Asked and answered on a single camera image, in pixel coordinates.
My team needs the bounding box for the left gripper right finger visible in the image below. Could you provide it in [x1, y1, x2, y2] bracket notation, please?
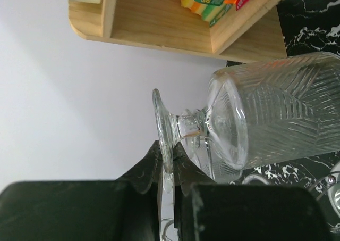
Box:
[173, 144, 329, 240]

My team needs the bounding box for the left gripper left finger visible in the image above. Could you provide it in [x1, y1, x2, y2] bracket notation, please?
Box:
[1, 141, 163, 240]

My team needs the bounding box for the ribbed goblet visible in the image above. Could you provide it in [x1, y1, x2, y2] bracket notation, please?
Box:
[152, 52, 339, 181]

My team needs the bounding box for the chrome wine glass rack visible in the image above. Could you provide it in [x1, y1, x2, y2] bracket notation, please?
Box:
[160, 162, 339, 240]

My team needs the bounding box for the wooden shelf unit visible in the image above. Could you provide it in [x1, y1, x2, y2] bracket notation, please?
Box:
[69, 0, 286, 63]

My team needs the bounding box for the colourful sponge pack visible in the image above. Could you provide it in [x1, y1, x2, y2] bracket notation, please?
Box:
[180, 0, 233, 28]

